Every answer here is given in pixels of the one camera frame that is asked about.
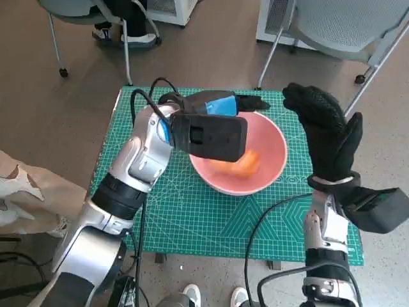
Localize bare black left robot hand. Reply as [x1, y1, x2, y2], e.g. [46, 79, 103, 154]
[177, 90, 270, 116]

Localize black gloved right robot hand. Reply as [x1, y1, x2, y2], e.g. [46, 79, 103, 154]
[282, 82, 364, 184]

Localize pink bowl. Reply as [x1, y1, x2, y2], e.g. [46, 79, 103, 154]
[188, 110, 288, 196]

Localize rectangular toy toast bread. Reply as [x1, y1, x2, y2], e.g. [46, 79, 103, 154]
[209, 149, 259, 178]

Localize white perforated cabinet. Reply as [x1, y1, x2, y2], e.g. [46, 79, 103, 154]
[255, 0, 316, 49]

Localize white cabinet with grey panel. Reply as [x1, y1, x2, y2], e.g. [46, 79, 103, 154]
[145, 0, 192, 26]

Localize grey mesh chair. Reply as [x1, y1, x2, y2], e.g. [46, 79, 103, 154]
[255, 0, 409, 119]

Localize seated person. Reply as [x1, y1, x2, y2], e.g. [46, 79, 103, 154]
[91, 0, 157, 45]

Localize green cutting mat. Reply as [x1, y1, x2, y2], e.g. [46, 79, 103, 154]
[91, 86, 365, 267]

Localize white shoe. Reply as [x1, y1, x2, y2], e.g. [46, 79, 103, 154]
[182, 283, 201, 307]
[230, 287, 249, 307]

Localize grey chair with solid seat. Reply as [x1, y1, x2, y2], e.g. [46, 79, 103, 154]
[38, 0, 162, 87]

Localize black floor device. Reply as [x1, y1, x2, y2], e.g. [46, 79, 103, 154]
[108, 274, 141, 307]

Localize person in beige trousers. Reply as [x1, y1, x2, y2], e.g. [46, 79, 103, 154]
[0, 150, 87, 236]

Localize black floor bar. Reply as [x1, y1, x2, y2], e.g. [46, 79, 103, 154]
[0, 279, 54, 298]

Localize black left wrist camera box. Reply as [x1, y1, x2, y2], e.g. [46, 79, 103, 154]
[169, 114, 249, 163]

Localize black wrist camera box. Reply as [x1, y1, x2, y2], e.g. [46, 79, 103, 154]
[340, 187, 409, 233]
[169, 114, 249, 163]

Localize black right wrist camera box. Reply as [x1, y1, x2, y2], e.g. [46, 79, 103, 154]
[340, 187, 409, 233]

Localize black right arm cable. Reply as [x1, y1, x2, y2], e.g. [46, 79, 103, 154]
[244, 192, 314, 307]
[257, 265, 364, 307]

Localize black floor cable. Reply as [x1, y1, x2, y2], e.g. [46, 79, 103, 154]
[0, 251, 54, 274]

